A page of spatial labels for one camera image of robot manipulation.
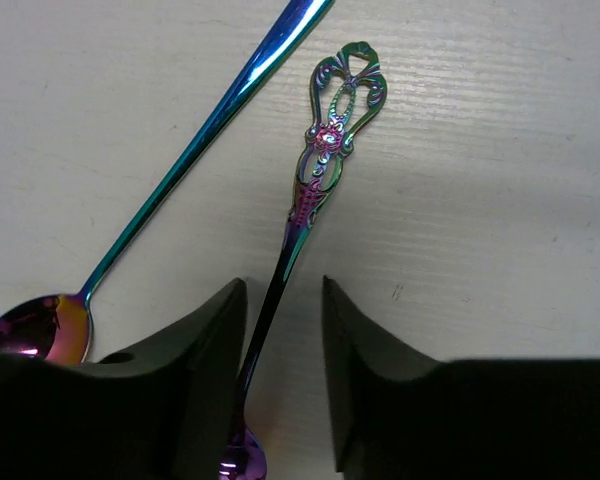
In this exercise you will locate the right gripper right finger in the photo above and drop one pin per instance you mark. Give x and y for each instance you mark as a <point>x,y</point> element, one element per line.
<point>397,413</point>

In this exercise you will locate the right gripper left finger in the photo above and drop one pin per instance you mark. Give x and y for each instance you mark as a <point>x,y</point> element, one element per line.
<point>158,409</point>

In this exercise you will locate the ornate iridescent spoon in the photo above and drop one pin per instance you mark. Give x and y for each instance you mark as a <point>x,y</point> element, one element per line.
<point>347,90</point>

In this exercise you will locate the plain iridescent spoon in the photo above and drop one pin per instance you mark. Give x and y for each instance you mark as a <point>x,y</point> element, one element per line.
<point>59,327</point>

